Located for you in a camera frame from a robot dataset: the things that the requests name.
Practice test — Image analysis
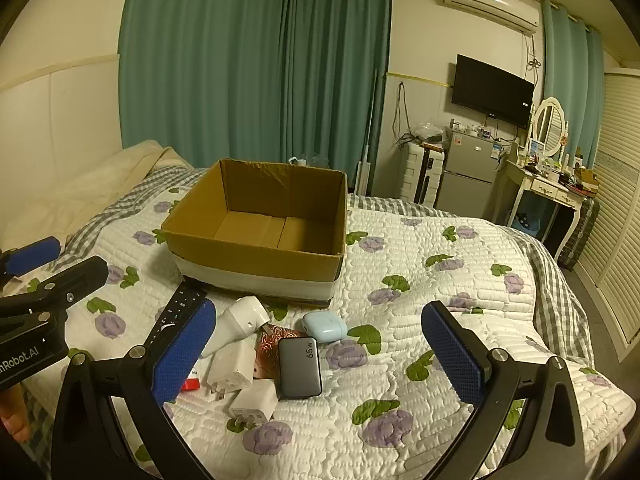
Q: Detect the wide green curtain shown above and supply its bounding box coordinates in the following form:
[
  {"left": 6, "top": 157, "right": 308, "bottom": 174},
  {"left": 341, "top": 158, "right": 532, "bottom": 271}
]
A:
[{"left": 118, "top": 0, "right": 392, "bottom": 168}]

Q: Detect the clear plastic bag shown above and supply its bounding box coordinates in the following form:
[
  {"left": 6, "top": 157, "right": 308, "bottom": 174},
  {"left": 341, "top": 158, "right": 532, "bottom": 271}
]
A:
[{"left": 415, "top": 121, "right": 446, "bottom": 143}]

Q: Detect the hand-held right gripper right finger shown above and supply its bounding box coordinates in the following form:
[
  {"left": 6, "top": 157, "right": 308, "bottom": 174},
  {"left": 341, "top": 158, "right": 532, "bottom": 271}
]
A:
[{"left": 421, "top": 301, "right": 586, "bottom": 480}]

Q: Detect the white floral quilt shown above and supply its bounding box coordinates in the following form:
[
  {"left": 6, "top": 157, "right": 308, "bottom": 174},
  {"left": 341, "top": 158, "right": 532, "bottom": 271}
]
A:
[{"left": 22, "top": 180, "right": 636, "bottom": 480}]

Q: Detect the white flat mop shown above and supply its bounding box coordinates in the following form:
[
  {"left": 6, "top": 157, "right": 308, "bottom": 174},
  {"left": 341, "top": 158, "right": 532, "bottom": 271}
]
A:
[{"left": 356, "top": 70, "right": 381, "bottom": 196}]

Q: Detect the oval vanity mirror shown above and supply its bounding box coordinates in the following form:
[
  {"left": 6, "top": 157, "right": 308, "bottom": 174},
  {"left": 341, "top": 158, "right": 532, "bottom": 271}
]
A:
[{"left": 526, "top": 96, "right": 571, "bottom": 158}]

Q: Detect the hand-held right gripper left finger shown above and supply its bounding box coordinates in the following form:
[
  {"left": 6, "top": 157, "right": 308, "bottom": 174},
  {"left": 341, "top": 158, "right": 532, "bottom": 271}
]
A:
[{"left": 50, "top": 299, "right": 217, "bottom": 480}]

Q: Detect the brown cardboard box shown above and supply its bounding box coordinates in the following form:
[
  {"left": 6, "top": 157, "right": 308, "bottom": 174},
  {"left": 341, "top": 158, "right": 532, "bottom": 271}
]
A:
[{"left": 161, "top": 158, "right": 348, "bottom": 309}]

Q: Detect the black wall television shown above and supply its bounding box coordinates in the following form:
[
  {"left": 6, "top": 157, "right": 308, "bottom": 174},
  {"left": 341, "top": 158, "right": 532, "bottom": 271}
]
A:
[{"left": 451, "top": 54, "right": 535, "bottom": 129}]

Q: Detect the black wall cable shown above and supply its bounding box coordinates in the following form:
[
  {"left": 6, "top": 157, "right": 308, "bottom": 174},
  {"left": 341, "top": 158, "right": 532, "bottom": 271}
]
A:
[{"left": 392, "top": 82, "right": 416, "bottom": 148}]

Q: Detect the person's left hand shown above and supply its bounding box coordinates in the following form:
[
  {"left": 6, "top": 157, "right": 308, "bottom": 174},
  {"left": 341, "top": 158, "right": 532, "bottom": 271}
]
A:
[{"left": 0, "top": 385, "right": 32, "bottom": 443}]

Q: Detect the dark checked suitcase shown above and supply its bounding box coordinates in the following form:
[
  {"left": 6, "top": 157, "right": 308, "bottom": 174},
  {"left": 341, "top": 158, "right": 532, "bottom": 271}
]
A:
[{"left": 557, "top": 195, "right": 601, "bottom": 271}]

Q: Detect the red patterned packet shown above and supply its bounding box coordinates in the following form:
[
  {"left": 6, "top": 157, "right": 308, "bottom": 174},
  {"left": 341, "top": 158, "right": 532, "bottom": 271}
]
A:
[{"left": 252, "top": 324, "right": 301, "bottom": 381}]

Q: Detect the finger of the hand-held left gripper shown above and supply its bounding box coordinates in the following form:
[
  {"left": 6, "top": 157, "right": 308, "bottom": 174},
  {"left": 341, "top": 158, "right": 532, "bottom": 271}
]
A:
[
  {"left": 0, "top": 256, "right": 109, "bottom": 318},
  {"left": 0, "top": 236, "right": 62, "bottom": 291}
]

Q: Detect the white louvred wardrobe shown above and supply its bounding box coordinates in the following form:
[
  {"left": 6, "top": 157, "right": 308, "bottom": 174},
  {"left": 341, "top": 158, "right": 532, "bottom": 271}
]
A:
[{"left": 572, "top": 67, "right": 640, "bottom": 361}]

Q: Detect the white vanity table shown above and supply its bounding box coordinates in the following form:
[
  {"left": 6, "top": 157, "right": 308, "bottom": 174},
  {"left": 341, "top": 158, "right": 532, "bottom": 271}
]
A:
[{"left": 495, "top": 157, "right": 586, "bottom": 263}]

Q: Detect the white square charger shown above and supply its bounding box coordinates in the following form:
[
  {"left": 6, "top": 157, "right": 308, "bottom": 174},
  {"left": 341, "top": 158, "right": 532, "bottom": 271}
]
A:
[
  {"left": 227, "top": 379, "right": 280, "bottom": 423},
  {"left": 206, "top": 342, "right": 257, "bottom": 402}
]

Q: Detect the cream padded headboard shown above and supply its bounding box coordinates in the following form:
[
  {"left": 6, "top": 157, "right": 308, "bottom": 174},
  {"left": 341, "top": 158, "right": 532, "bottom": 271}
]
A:
[{"left": 0, "top": 54, "right": 123, "bottom": 196}]

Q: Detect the clear water bottle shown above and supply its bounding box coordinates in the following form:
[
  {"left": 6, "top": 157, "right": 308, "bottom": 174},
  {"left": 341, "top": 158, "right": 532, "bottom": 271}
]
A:
[{"left": 287, "top": 152, "right": 331, "bottom": 168}]

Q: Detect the narrow green curtain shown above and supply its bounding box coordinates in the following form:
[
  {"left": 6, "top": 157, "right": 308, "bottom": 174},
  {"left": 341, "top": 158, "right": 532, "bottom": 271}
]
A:
[{"left": 542, "top": 0, "right": 606, "bottom": 166}]

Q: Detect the light blue earbud case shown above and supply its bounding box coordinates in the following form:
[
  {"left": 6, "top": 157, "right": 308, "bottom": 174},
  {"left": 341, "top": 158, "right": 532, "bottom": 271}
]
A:
[{"left": 301, "top": 311, "right": 348, "bottom": 343}]

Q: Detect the white air conditioner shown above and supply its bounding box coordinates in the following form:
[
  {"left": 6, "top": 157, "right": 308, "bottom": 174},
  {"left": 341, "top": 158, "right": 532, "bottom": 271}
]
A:
[{"left": 442, "top": 0, "right": 542, "bottom": 36}]

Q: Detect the grey power charger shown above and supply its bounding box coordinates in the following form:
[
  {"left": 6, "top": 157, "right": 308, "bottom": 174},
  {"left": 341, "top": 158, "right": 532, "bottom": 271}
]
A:
[{"left": 277, "top": 336, "right": 323, "bottom": 401}]

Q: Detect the black remote control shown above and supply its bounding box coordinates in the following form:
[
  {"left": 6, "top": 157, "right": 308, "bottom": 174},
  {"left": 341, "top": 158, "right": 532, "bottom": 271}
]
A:
[{"left": 149, "top": 280, "right": 208, "bottom": 348}]

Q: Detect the grey fridge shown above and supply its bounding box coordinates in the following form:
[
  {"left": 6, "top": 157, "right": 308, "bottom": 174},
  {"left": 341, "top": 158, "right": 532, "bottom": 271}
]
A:
[{"left": 435, "top": 130, "right": 508, "bottom": 221}]

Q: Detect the beige pillow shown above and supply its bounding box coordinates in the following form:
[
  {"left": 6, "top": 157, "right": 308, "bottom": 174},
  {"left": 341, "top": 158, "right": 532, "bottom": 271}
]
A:
[{"left": 0, "top": 140, "right": 193, "bottom": 281}]

